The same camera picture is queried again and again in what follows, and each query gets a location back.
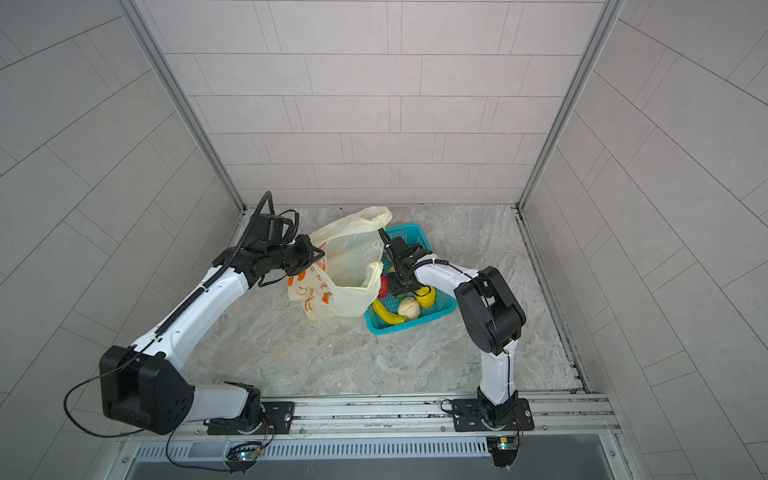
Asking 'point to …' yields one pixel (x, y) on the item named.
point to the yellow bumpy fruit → (426, 301)
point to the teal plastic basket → (390, 312)
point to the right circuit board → (504, 449)
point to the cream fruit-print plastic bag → (346, 280)
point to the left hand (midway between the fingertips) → (332, 247)
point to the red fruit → (384, 285)
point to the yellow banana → (379, 308)
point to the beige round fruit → (409, 307)
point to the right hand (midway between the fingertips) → (397, 287)
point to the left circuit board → (242, 457)
